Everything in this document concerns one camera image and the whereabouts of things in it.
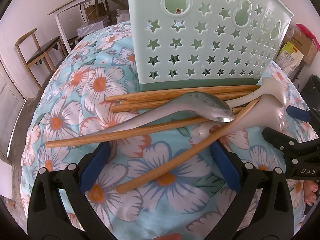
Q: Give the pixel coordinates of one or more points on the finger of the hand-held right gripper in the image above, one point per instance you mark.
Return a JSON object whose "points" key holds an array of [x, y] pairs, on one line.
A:
{"points": [[280, 137], [298, 113]]}

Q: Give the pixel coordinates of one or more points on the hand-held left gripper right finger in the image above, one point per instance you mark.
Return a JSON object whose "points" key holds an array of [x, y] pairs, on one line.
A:
{"points": [[225, 166]]}

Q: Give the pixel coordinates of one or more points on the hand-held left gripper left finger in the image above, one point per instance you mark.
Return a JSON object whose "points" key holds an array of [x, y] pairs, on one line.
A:
{"points": [[95, 166]]}

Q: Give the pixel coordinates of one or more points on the metal spoon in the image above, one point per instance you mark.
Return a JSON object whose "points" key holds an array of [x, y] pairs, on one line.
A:
{"points": [[207, 102]]}

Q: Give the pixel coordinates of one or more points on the mint green utensil holder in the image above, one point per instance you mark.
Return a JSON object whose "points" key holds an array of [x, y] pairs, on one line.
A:
{"points": [[165, 33]]}

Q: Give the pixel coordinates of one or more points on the black object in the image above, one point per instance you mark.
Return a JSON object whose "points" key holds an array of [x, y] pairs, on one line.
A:
{"points": [[312, 90]]}

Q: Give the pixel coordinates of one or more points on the yellow rice bag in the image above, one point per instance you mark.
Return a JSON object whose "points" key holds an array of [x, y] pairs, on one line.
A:
{"points": [[290, 57]]}

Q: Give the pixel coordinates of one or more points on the large cardboard box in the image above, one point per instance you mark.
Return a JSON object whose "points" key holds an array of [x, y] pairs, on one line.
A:
{"points": [[305, 47]]}

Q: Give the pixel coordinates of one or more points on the floral blanket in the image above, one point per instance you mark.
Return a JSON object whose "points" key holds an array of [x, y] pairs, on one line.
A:
{"points": [[160, 215]]}

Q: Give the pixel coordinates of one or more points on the red plastic bag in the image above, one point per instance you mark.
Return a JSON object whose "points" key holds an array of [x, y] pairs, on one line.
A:
{"points": [[305, 30]]}

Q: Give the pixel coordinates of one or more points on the white panel door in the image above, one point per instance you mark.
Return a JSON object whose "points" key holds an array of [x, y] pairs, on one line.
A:
{"points": [[10, 110]]}

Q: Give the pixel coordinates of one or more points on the wooden chair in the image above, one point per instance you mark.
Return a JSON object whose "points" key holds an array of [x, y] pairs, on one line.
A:
{"points": [[42, 52]]}

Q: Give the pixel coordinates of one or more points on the plastic wrapped box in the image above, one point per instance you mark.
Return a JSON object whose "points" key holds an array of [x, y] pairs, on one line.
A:
{"points": [[92, 28]]}

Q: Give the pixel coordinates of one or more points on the white plastic bags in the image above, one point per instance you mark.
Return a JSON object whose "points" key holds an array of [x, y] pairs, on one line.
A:
{"points": [[123, 16]]}

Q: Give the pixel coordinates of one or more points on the white long table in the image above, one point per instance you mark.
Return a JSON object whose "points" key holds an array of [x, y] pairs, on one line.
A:
{"points": [[75, 3]]}

